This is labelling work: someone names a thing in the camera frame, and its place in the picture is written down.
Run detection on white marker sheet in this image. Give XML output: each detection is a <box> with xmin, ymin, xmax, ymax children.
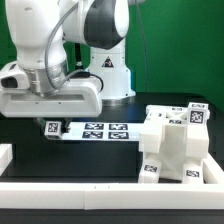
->
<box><xmin>62</xmin><ymin>122</ymin><xmax>143</xmax><ymax>141</ymax></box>

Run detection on white chair seat with pegs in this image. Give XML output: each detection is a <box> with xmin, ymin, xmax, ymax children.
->
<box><xmin>138</xmin><ymin>124</ymin><xmax>209</xmax><ymax>184</ymax></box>

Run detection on grey corrugated hose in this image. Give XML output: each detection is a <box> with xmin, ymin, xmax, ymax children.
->
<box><xmin>44</xmin><ymin>0</ymin><xmax>104</xmax><ymax>94</ymax></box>

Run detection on white tagged cube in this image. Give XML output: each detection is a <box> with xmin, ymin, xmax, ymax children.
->
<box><xmin>44</xmin><ymin>121</ymin><xmax>65</xmax><ymax>140</ymax></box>
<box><xmin>187</xmin><ymin>102</ymin><xmax>210</xmax><ymax>125</ymax></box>

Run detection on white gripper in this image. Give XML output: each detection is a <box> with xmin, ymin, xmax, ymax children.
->
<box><xmin>0</xmin><ymin>79</ymin><xmax>102</xmax><ymax>133</ymax></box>

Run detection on white left border rail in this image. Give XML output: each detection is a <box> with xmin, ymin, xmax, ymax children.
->
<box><xmin>0</xmin><ymin>144</ymin><xmax>13</xmax><ymax>176</ymax></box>

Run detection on white front border rail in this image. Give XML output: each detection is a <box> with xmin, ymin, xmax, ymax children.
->
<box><xmin>0</xmin><ymin>182</ymin><xmax>224</xmax><ymax>210</ymax></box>

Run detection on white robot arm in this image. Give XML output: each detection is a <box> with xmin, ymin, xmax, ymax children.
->
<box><xmin>0</xmin><ymin>0</ymin><xmax>145</xmax><ymax>119</ymax></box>

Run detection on white border rail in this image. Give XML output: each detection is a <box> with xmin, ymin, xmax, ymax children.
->
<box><xmin>0</xmin><ymin>144</ymin><xmax>13</xmax><ymax>176</ymax></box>
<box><xmin>0</xmin><ymin>182</ymin><xmax>224</xmax><ymax>210</ymax></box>
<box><xmin>203</xmin><ymin>155</ymin><xmax>224</xmax><ymax>184</ymax></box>

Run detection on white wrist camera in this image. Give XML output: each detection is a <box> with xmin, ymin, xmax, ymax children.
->
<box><xmin>0</xmin><ymin>61</ymin><xmax>30</xmax><ymax>89</ymax></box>

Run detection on white right border rail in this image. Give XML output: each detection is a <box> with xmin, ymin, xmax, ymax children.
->
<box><xmin>203</xmin><ymin>155</ymin><xmax>224</xmax><ymax>184</ymax></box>

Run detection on white chair back frame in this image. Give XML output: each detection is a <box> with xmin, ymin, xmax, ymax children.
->
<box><xmin>139</xmin><ymin>105</ymin><xmax>209</xmax><ymax>159</ymax></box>

